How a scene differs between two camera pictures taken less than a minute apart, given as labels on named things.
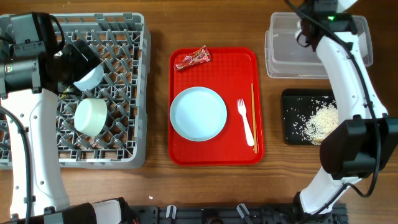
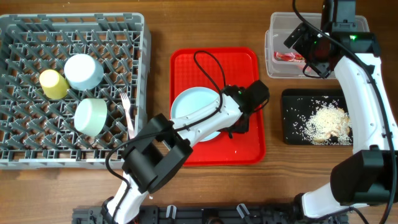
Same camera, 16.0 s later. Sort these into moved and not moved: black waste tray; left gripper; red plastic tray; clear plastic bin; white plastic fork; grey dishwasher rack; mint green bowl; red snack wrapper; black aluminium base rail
Moved: left gripper; red snack wrapper; white plastic fork
Not moved: clear plastic bin; grey dishwasher rack; black waste tray; black aluminium base rail; mint green bowl; red plastic tray
